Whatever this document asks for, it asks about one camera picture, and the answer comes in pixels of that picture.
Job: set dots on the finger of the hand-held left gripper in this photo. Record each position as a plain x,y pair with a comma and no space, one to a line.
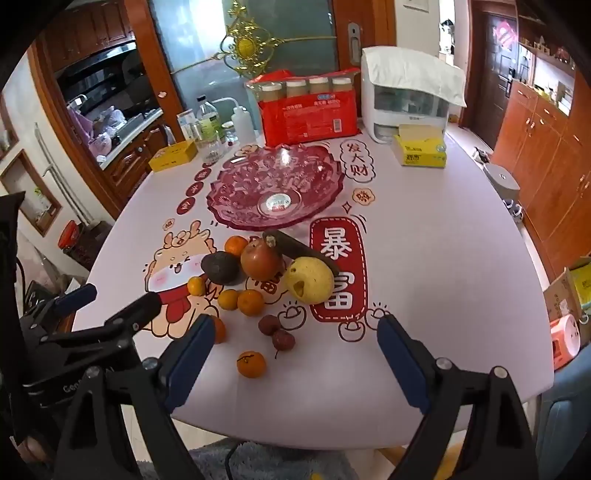
138,311
78,295

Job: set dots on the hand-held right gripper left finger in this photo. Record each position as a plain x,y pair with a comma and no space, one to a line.
191,355

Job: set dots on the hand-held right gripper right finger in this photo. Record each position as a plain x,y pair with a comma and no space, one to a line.
397,355

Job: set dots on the small red fruit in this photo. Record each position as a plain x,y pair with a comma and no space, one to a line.
269,324
283,340

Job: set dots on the dark avocado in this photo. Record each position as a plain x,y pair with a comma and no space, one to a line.
220,268

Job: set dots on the yellow pear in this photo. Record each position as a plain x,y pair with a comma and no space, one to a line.
314,277

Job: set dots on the red apple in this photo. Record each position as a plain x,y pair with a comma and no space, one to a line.
261,261

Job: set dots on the overripe dark banana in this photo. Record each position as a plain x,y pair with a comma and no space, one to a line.
295,249

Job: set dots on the pink glass fruit bowl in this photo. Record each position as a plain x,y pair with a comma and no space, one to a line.
240,203

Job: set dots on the red lidded jar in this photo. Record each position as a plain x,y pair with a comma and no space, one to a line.
69,233

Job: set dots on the yellow tin box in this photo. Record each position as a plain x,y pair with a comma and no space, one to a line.
171,156

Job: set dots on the purple plastic bag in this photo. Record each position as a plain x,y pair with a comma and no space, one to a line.
92,129

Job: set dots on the orange plastic stool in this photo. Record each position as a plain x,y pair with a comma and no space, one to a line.
565,339

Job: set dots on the cardboard box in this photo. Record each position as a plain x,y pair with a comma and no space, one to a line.
561,295

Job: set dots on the clear glass cup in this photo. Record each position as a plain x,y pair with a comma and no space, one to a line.
210,150

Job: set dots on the blue chair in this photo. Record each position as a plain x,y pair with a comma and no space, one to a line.
568,424

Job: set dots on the white blue carton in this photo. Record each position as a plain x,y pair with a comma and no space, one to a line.
187,122

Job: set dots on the small glass jar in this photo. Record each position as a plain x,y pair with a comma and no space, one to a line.
228,134

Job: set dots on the grey round bin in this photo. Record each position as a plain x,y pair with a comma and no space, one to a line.
501,177

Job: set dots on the clear bottle green label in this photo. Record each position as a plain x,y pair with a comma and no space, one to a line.
207,117

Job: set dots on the yellow tissue box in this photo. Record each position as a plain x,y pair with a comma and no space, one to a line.
420,147

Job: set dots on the white squeeze bottle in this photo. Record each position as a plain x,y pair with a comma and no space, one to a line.
241,127

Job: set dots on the black range hood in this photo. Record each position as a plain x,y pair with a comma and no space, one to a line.
97,64

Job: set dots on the white countertop appliance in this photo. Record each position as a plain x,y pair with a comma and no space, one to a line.
397,122

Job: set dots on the wooden floor cabinet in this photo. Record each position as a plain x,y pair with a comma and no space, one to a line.
545,161

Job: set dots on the red paper cup package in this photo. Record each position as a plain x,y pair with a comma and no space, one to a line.
307,115

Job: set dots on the frosted glass sliding door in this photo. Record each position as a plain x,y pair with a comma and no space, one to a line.
194,46

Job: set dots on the dark wooden door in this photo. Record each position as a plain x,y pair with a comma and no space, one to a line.
496,92

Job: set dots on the gold door ornament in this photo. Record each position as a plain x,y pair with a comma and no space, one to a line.
244,46

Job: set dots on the white cloth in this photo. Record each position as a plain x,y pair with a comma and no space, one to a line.
415,69

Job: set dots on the red door decoration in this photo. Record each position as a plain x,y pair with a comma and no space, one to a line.
505,34

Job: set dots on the wooden kitchen wall cabinet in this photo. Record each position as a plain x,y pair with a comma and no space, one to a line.
92,23

